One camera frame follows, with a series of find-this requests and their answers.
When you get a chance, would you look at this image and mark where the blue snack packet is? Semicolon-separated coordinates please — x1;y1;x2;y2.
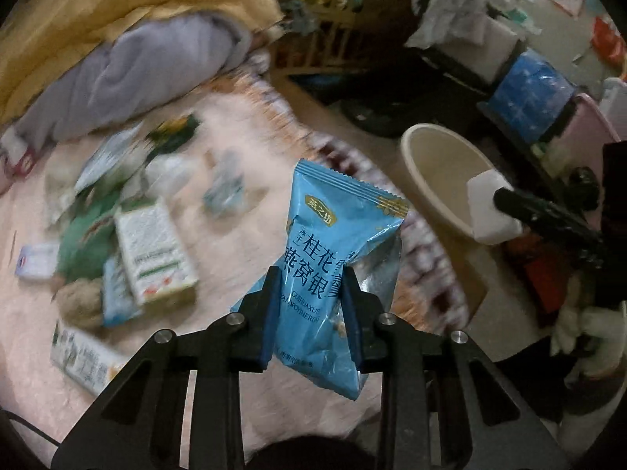
229;158;411;401

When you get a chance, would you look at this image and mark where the beige plastic trash bin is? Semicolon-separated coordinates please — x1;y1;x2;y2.
398;122;501;240

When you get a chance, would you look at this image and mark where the grey-blue blanket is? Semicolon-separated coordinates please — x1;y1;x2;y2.
9;12;253;151

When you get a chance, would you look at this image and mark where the wooden baby crib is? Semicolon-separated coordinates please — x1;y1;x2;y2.
271;0;363;75

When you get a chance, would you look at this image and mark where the yellow blanket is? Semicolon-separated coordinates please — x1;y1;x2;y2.
1;0;283;123

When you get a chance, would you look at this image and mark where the blue storage box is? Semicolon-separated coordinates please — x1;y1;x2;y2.
488;49;576;145

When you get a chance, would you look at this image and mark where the white tissue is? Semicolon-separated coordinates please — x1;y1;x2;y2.
467;169;523;246

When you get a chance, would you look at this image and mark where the white green carton box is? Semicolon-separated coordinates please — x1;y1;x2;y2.
114;199;199;311

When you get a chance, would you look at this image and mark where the pink quilted bedspread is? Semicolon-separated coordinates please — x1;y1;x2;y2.
0;75;472;456

